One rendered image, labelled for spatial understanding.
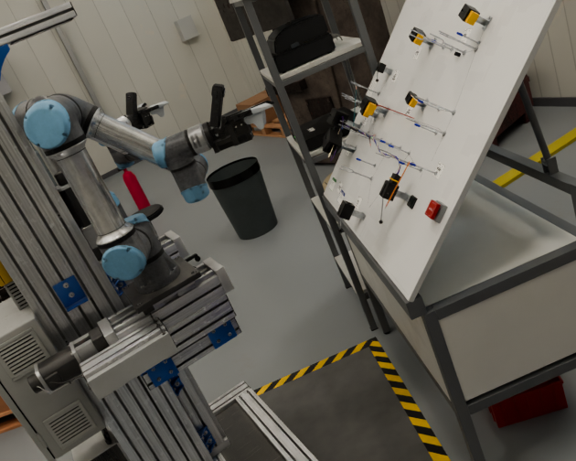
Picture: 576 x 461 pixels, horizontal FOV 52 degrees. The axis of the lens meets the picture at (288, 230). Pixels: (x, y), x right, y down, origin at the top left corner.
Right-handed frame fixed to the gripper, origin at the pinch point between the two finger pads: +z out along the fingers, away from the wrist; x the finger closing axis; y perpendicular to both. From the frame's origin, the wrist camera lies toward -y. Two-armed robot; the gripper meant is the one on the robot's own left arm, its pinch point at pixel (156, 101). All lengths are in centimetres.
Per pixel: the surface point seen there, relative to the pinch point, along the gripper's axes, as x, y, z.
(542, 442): 159, 138, -15
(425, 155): 125, 25, -3
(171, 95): -585, 161, 522
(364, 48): 67, 6, 72
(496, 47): 149, -6, 7
